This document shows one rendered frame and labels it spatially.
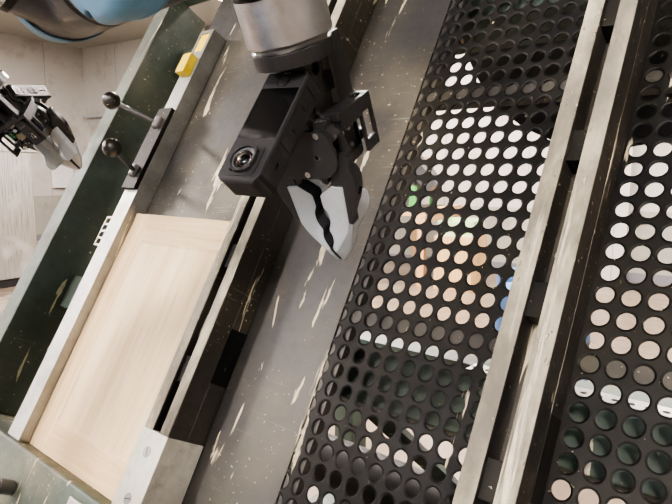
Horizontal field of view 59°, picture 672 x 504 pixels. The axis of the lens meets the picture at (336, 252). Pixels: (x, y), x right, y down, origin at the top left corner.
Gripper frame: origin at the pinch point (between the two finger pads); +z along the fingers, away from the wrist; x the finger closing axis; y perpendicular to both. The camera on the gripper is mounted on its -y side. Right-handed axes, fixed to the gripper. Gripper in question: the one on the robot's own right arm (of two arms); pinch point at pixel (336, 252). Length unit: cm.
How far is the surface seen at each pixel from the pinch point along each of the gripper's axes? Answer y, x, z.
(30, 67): 669, 1122, 107
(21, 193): 307, 677, 179
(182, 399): -4.9, 30.3, 24.9
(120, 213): 27, 73, 15
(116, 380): 0, 55, 32
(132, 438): -8, 45, 35
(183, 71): 55, 70, -5
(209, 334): 3.4, 29.5, 19.5
